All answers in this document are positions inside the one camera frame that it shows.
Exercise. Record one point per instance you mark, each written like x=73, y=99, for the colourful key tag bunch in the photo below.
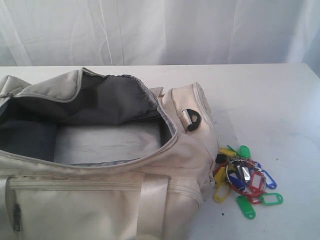
x=237, y=171

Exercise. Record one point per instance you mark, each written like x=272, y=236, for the beige fabric duffel bag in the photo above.
x=154, y=197

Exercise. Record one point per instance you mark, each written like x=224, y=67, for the front pocket zipper pull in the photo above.
x=17, y=217

